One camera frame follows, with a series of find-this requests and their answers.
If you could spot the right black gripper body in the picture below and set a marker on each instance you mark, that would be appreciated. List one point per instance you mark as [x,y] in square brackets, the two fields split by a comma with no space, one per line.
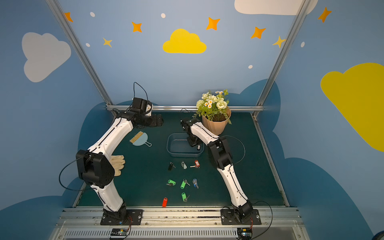
[192,141]

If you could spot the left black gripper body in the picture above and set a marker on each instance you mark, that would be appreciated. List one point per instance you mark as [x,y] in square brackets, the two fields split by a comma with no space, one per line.
[157,120]

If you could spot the translucent blue storage box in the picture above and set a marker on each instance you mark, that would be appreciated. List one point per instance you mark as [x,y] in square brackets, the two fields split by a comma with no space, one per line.
[178,146]

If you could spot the red tag key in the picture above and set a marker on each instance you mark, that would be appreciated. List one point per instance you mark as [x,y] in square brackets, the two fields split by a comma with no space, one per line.
[196,165]

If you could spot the white tag key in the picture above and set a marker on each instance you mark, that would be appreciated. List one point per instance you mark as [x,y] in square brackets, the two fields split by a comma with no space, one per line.
[184,166]

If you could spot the black fob key bunch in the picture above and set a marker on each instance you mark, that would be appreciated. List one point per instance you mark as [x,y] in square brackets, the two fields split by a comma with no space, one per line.
[171,166]

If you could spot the blue tag key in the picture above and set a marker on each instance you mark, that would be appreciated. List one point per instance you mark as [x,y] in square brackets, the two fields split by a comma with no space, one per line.
[195,183]

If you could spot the green tag key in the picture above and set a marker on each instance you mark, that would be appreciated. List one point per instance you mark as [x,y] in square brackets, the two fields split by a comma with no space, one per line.
[171,183]
[184,184]
[184,197]

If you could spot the orange tag key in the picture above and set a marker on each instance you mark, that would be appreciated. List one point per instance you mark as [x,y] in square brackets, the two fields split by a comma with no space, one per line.
[165,202]

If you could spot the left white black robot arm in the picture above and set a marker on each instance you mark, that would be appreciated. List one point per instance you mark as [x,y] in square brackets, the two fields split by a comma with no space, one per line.
[95,165]

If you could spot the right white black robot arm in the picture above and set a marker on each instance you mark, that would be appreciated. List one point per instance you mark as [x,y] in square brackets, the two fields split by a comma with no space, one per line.
[222,158]

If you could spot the terracotta flower pot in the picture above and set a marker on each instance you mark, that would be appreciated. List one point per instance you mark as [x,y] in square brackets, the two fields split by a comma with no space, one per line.
[216,123]

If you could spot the white artificial flower bouquet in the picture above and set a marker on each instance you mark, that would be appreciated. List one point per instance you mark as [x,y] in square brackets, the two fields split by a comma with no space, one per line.
[214,107]

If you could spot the beige cloth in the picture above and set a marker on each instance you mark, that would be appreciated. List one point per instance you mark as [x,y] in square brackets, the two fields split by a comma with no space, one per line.
[117,163]

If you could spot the right green circuit board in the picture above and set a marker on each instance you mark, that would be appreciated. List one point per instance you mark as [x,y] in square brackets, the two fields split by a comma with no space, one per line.
[244,233]

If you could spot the green circuit board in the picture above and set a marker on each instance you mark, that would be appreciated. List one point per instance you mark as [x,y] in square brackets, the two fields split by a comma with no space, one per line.
[244,233]
[119,233]

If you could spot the left green circuit board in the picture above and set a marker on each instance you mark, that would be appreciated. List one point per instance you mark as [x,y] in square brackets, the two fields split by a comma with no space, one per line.
[119,233]

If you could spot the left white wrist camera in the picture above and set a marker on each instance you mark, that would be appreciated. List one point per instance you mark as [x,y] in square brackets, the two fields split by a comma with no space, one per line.
[149,108]

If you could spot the aluminium back frame bar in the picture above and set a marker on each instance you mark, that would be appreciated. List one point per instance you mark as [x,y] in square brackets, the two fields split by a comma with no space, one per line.
[189,108]

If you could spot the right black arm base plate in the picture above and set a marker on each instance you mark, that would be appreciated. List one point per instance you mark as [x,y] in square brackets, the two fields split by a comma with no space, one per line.
[229,217]

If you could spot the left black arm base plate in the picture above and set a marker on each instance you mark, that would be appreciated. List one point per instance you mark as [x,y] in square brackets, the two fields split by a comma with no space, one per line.
[125,217]

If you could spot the aluminium front rail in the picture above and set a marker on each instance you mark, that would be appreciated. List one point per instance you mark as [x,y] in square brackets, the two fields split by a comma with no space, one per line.
[183,223]

